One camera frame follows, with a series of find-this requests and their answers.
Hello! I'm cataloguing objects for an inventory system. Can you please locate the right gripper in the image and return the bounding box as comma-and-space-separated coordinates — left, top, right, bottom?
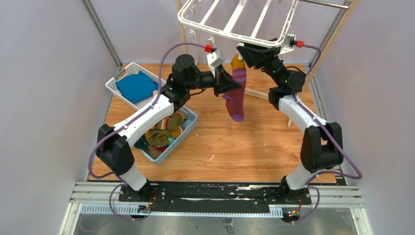
237, 39, 286, 88

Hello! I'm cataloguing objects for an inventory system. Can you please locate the beige sock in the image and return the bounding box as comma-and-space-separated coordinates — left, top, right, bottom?
150, 145, 169, 152

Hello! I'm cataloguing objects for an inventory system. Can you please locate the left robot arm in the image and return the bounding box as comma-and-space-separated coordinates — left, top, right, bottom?
95, 53, 242, 202

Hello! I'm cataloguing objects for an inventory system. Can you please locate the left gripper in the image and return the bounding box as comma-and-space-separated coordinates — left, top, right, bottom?
186, 65, 242, 98

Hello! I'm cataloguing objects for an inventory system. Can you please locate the blue cloth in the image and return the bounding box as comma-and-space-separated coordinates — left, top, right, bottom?
116, 71, 158, 103

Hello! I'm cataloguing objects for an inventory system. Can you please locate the maroon striped sock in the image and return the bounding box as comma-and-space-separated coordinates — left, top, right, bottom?
222, 53, 247, 122

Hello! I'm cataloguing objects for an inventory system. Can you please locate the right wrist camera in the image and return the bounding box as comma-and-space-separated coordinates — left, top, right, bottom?
279, 30, 298, 55

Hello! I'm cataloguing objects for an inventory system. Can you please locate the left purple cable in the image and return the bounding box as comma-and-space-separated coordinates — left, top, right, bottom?
87, 42, 213, 222

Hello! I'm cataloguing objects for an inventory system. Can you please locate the dark green sock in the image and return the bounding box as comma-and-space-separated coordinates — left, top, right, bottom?
134, 135, 149, 151

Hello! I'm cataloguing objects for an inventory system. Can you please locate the light blue plastic basket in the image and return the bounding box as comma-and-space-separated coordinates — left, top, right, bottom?
138, 106, 198, 164

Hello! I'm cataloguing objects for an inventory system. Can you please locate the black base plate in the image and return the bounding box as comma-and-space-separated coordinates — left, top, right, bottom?
118, 181, 311, 215

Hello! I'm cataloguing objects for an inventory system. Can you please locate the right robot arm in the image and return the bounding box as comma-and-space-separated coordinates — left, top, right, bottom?
237, 43, 344, 204

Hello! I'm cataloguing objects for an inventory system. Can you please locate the wooden drying rack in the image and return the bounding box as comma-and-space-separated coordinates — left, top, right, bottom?
175, 0, 361, 128

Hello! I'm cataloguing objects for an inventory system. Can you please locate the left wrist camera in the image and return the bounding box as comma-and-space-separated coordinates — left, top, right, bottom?
207, 48, 225, 77

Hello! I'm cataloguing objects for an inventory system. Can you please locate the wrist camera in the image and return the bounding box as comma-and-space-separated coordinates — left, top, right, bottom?
207, 48, 225, 77
279, 30, 298, 55

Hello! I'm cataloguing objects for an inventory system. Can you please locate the white clip sock hanger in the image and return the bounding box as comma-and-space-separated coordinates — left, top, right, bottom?
185, 0, 292, 47

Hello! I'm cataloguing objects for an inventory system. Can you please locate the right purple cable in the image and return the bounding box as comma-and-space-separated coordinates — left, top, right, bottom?
276, 40, 363, 225

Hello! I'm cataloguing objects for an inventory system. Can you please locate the olive striped sock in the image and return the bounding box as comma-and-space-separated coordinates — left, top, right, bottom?
145, 129, 175, 146
150, 112, 187, 140

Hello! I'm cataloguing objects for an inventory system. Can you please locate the purple cable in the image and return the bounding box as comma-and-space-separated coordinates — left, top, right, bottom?
87, 42, 213, 222
276, 40, 363, 225

